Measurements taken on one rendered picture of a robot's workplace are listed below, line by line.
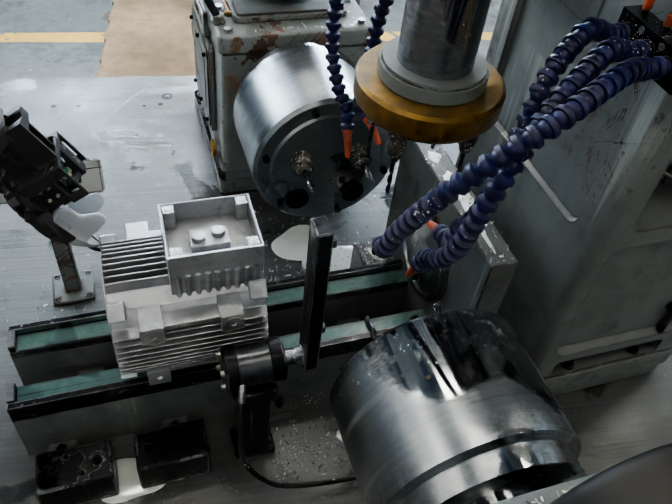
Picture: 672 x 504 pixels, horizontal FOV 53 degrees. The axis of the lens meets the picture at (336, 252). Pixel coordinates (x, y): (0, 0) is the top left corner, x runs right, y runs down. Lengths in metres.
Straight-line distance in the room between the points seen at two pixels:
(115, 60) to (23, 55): 0.56
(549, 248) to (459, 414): 0.35
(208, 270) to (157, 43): 2.46
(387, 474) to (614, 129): 0.47
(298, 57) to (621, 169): 0.57
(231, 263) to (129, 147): 0.76
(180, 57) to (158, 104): 1.47
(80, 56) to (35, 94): 1.73
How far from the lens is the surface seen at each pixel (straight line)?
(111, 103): 1.72
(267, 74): 1.17
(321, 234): 0.72
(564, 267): 0.96
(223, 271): 0.87
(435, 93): 0.77
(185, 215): 0.92
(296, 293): 1.10
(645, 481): 0.50
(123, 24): 3.43
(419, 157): 1.03
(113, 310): 0.87
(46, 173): 0.84
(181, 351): 0.91
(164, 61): 3.14
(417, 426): 0.72
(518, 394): 0.75
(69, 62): 3.47
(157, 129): 1.62
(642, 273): 1.04
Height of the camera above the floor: 1.75
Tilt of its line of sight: 46 degrees down
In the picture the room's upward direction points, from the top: 8 degrees clockwise
